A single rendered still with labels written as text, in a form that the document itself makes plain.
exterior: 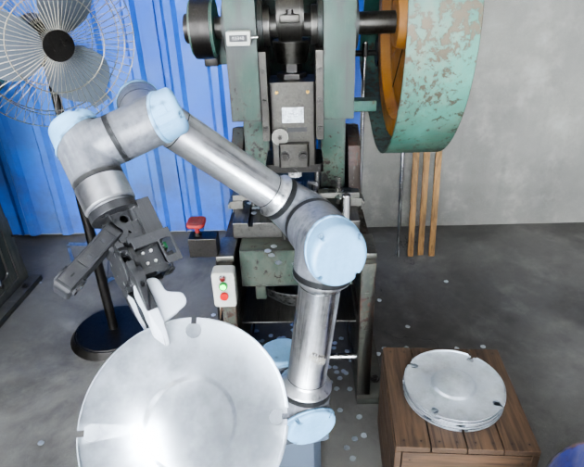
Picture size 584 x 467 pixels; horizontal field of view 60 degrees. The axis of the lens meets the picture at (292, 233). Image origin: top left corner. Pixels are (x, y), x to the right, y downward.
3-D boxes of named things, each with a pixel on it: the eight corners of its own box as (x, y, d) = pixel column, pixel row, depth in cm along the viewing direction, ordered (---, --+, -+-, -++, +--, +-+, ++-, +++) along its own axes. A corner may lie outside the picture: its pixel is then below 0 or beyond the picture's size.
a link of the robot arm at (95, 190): (76, 178, 69) (72, 204, 76) (89, 208, 68) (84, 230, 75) (128, 165, 73) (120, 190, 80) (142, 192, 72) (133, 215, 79)
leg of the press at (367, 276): (385, 404, 194) (401, 187, 152) (355, 404, 194) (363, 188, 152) (360, 274, 275) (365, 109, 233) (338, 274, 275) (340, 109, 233)
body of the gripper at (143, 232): (185, 261, 71) (149, 188, 73) (127, 283, 66) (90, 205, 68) (173, 277, 77) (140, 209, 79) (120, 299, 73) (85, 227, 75)
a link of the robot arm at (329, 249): (311, 399, 125) (342, 195, 102) (335, 448, 113) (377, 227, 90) (264, 408, 121) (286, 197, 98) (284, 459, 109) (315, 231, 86)
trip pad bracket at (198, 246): (222, 285, 176) (216, 235, 167) (194, 285, 176) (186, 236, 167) (223, 275, 181) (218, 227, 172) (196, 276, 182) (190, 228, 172)
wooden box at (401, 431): (518, 532, 149) (541, 451, 133) (387, 525, 152) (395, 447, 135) (482, 422, 184) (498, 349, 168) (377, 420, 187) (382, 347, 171)
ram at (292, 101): (316, 169, 170) (315, 79, 156) (272, 170, 170) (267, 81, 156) (314, 152, 185) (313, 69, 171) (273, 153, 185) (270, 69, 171)
